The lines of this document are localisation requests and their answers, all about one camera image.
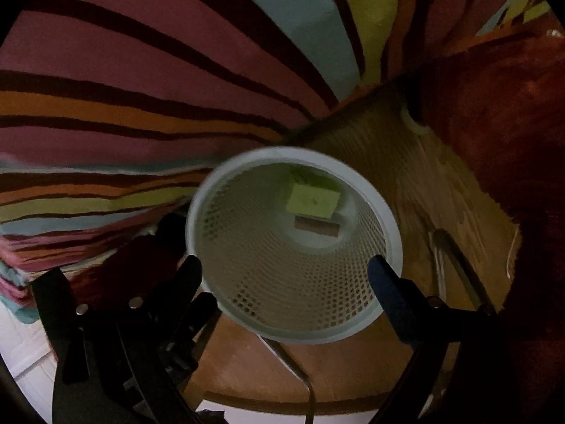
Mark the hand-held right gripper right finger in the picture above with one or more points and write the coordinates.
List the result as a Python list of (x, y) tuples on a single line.
[(393, 293)]

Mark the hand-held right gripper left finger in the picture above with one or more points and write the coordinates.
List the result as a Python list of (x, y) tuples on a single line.
[(189, 274)]

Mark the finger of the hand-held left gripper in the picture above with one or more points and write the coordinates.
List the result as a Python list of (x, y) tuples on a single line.
[(204, 311), (171, 229)]

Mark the white mesh plastic wastebasket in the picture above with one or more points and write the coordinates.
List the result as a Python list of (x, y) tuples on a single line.
[(265, 282)]

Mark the light green cardboard box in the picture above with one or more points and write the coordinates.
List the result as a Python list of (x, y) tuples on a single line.
[(311, 201)]

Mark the dark red furry cloth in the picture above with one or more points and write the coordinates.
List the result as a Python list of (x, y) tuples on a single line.
[(141, 251), (507, 141)]

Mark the curved chrome metal tube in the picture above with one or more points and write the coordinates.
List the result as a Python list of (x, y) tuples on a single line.
[(463, 269)]

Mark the thin chrome metal rod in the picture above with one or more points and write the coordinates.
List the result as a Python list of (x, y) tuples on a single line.
[(304, 388)]

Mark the multicoloured striped rug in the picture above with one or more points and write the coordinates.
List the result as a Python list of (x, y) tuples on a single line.
[(132, 53)]

